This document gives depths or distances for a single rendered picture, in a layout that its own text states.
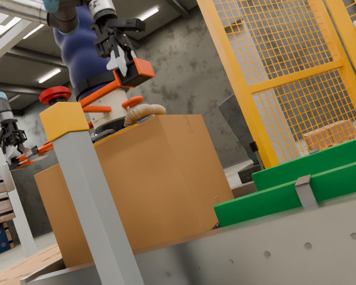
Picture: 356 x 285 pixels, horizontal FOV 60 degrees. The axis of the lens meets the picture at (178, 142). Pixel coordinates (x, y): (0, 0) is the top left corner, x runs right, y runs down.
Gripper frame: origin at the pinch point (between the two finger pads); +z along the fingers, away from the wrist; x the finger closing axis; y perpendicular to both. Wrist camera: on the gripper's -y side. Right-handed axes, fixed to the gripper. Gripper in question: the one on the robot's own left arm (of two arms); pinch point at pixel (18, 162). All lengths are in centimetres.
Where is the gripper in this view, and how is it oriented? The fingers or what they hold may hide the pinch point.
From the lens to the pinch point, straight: 171.8
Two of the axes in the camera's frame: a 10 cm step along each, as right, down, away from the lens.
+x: 4.0, -1.0, 9.1
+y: 8.4, -3.6, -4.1
